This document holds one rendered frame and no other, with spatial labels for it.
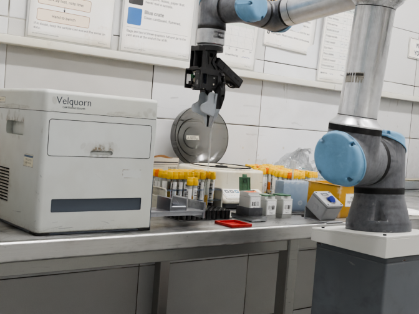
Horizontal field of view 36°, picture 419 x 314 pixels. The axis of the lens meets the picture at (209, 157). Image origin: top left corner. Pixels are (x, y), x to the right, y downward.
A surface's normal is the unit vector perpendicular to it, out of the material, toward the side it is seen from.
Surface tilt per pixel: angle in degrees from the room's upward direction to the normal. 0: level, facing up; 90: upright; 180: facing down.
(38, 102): 90
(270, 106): 90
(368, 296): 90
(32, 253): 90
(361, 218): 72
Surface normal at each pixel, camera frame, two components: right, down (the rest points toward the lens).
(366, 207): -0.58, -0.33
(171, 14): 0.63, 0.14
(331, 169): -0.69, 0.11
